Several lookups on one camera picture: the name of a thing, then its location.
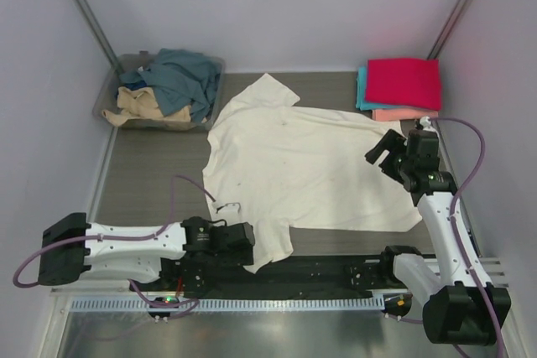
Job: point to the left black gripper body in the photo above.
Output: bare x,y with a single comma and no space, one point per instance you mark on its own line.
241,257

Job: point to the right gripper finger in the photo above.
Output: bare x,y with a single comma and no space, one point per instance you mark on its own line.
390,164
391,141

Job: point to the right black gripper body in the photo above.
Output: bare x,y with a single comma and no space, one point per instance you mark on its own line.
401,166

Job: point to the cream white t shirt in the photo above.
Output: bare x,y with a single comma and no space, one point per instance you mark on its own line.
289,166

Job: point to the clear plastic bin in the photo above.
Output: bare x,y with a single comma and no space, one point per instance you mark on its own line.
107,98

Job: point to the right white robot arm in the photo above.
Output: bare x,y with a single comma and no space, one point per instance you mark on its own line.
460,304

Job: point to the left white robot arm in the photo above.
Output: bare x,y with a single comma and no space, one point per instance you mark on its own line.
76,249

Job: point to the folded salmon pink t shirt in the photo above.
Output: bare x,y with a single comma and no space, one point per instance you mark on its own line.
400,114

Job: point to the folded red t shirt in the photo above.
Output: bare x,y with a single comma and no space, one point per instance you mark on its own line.
404,82

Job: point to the folded teal t shirt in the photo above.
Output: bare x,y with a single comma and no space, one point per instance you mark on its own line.
361,103

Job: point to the tan beige t shirt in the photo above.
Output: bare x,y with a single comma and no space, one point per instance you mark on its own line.
141,104

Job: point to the blue grey t shirt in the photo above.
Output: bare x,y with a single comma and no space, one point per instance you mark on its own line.
180,78

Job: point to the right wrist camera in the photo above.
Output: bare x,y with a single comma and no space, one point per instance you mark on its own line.
423,144

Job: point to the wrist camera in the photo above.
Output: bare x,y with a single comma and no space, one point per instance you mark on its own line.
423,144
221,208

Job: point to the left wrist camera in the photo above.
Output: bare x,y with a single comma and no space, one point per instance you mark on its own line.
221,208

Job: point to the white slotted cable duct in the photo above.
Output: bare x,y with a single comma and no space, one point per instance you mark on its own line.
135,304

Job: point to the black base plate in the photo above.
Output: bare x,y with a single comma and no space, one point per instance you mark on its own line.
301,277

